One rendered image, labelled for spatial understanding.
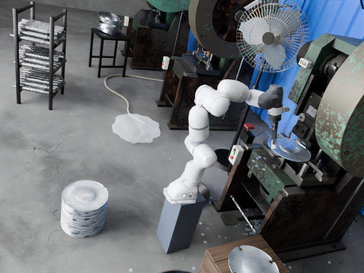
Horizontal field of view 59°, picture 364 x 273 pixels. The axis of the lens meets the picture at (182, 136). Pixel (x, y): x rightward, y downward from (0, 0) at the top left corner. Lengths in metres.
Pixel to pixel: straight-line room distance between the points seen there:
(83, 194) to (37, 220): 0.38
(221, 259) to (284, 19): 1.78
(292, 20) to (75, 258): 2.24
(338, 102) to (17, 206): 2.08
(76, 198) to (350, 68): 1.70
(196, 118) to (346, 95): 0.70
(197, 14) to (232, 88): 1.40
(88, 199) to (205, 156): 0.84
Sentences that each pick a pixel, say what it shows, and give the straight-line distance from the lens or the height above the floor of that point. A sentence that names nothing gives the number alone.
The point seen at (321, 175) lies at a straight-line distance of 2.20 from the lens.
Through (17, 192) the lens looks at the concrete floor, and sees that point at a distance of 2.61.
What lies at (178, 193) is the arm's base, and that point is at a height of 0.51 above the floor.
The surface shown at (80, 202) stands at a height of 0.24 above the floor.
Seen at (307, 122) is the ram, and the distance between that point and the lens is 2.17.
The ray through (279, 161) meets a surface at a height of 0.69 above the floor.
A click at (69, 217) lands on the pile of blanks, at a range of 2.19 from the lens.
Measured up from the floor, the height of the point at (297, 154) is 0.78.
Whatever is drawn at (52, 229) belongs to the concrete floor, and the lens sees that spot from 2.34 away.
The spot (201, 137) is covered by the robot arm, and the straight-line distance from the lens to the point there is 1.71.
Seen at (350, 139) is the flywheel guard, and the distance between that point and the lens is 1.67.
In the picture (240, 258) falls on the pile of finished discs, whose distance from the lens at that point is 1.95.
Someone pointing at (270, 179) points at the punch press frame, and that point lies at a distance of 2.21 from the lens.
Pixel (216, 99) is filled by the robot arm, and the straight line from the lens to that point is 1.60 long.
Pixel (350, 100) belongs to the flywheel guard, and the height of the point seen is 1.35.
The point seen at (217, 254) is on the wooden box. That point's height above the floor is 0.35.
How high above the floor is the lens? 1.76
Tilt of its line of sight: 30 degrees down
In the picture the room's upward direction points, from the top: 15 degrees clockwise
